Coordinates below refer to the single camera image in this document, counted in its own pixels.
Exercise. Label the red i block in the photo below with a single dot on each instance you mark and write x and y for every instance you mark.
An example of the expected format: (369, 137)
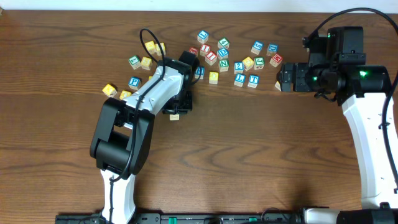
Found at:
(204, 49)
(211, 58)

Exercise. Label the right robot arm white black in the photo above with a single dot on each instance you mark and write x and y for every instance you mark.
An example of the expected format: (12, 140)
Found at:
(337, 64)

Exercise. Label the blue 2 block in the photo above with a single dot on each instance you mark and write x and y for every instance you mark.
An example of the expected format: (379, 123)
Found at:
(238, 67)

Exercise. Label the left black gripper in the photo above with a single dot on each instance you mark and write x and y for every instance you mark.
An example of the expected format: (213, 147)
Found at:
(181, 104)

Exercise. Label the blue L block top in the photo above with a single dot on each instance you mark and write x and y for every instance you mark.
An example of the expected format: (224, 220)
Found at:
(202, 36)

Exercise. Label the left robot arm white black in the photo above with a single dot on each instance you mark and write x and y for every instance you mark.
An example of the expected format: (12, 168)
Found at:
(123, 135)

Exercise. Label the blue 5 block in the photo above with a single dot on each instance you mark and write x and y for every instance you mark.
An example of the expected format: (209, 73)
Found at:
(257, 47)

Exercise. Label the blue H block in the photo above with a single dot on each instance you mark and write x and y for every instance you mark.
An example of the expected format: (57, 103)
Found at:
(200, 72)

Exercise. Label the blue L block lower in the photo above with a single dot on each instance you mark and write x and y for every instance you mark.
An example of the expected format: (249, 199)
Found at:
(239, 79)

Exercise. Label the yellow block centre right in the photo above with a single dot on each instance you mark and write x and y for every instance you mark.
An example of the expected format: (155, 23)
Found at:
(248, 63)

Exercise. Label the yellow O block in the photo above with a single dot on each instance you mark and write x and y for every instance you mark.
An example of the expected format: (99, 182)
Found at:
(213, 78)
(124, 94)

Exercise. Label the green L block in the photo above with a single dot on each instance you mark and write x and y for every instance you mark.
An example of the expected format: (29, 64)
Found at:
(135, 62)

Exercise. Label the green J block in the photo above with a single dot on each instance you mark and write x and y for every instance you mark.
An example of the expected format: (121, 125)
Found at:
(259, 63)

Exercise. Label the red I block upper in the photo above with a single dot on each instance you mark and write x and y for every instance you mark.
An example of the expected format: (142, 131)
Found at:
(204, 49)

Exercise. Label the yellow block far right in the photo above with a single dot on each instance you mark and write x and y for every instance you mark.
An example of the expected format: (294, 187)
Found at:
(277, 86)

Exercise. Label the green R block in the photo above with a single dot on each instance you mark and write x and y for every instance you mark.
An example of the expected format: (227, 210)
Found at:
(174, 117)

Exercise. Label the yellow block top left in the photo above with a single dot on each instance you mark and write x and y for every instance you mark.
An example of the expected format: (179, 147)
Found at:
(150, 47)

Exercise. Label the blue T block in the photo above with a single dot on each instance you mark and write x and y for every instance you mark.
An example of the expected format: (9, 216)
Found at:
(253, 81)

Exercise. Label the blue D block centre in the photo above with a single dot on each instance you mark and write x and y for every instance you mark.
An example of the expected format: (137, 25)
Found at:
(222, 53)

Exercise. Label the yellow block far left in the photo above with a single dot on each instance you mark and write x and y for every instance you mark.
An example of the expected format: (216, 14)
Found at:
(109, 90)

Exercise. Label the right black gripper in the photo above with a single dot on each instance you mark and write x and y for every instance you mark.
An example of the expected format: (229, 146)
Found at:
(303, 71)

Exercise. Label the green N block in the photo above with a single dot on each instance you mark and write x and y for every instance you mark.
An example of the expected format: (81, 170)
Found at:
(223, 65)

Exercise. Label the red E block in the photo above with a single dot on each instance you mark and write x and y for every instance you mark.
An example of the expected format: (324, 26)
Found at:
(194, 50)

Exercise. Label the yellow S block top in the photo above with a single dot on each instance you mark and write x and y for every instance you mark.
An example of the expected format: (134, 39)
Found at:
(160, 49)

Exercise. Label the blue D block right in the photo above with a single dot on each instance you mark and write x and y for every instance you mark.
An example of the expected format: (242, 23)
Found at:
(272, 50)

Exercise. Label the red I block lower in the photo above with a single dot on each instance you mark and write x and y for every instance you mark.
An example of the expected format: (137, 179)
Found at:
(211, 58)

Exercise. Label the yellow block beside L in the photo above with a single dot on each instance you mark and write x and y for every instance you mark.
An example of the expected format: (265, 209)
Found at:
(146, 63)

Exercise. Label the blue d block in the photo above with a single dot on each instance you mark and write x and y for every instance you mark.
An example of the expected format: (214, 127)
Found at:
(272, 50)
(222, 53)

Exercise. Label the blue l block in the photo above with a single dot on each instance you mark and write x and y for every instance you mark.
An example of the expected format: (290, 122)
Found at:
(239, 79)
(202, 36)

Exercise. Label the red M block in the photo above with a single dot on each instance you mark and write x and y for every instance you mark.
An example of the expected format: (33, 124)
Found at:
(276, 60)

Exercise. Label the green 4 block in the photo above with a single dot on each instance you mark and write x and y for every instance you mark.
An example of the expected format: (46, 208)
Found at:
(223, 43)

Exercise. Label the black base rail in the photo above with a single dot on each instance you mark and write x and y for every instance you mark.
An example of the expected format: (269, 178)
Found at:
(270, 215)

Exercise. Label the blue P block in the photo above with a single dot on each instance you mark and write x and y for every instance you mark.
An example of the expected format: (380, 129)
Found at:
(134, 83)

